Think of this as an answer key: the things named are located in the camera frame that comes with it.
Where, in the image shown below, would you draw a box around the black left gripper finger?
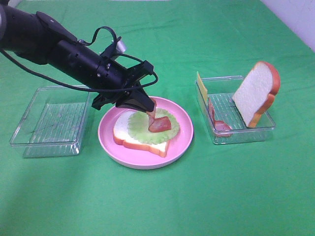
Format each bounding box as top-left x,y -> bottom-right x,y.
132,88 -> 156,112
115,96 -> 148,112

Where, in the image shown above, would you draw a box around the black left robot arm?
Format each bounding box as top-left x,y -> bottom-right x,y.
0,0 -> 155,113

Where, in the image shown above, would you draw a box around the toy bread slice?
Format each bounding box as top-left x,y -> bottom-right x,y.
232,61 -> 281,128
113,111 -> 172,157

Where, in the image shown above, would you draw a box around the clear plastic tray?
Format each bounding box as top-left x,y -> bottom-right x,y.
195,75 -> 276,145
10,86 -> 90,158

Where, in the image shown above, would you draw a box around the toy lettuce leaf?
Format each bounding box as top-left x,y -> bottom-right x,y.
127,108 -> 180,144

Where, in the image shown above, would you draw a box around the toy bacon strip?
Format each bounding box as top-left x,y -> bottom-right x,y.
146,99 -> 171,133
208,97 -> 232,137

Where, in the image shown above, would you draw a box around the left clear plastic tray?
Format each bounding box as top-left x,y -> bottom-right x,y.
10,86 -> 90,158

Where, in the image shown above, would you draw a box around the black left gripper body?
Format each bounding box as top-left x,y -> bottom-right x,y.
53,40 -> 153,110

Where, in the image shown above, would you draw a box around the green tablecloth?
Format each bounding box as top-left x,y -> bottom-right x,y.
0,0 -> 315,236

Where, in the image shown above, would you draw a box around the yellow toy cheese slice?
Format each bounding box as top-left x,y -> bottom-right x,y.
197,71 -> 208,104

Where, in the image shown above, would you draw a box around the right clear plastic tray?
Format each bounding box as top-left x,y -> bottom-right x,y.
195,75 -> 276,145

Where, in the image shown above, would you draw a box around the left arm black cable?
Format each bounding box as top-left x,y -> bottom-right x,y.
0,26 -> 158,93

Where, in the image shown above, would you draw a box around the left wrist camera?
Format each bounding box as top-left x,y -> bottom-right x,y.
99,36 -> 127,62

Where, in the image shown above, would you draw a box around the pink round plate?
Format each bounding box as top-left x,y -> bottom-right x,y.
98,96 -> 194,170

